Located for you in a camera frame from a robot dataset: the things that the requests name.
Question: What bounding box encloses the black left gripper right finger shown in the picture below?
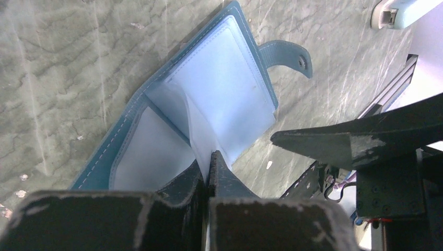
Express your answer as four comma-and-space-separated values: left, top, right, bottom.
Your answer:
207, 151, 359, 250

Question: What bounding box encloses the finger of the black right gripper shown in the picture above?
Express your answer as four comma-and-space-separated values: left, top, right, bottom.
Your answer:
271, 94, 442, 170

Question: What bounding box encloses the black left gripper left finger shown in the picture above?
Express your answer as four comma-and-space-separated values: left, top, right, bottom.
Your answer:
1, 162, 205, 250

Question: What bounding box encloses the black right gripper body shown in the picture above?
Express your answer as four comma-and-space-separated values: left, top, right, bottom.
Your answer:
356, 146, 442, 250

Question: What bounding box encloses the blue leather card holder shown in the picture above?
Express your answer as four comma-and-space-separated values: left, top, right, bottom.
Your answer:
72, 1, 312, 191

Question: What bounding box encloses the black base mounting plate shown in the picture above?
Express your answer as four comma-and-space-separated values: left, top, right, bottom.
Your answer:
281, 161, 356, 202

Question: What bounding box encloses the aluminium frame rail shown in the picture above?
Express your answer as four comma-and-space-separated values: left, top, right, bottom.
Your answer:
356, 54, 418, 119

